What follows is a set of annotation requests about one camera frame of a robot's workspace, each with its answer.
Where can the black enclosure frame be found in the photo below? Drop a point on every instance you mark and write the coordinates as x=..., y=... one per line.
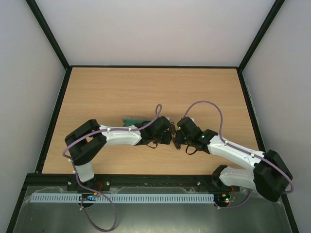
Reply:
x=68, y=68

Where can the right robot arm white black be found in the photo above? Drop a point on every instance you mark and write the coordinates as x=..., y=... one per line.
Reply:
x=264, y=172

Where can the grey glasses case green lining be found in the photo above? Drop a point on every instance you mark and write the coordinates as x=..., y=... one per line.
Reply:
x=128, y=120

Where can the black sunglasses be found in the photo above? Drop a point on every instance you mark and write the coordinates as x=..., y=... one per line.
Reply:
x=173, y=132

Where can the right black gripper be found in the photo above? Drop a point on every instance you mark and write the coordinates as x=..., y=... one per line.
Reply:
x=179, y=135

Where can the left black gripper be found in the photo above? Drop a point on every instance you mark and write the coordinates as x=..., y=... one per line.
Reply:
x=167, y=139

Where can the black aluminium front rail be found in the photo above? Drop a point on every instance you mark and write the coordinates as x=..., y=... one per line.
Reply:
x=104, y=182

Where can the light blue slotted cable duct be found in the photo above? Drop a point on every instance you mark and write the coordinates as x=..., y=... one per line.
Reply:
x=122, y=198

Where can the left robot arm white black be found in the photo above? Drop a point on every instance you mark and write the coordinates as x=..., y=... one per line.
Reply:
x=85, y=142

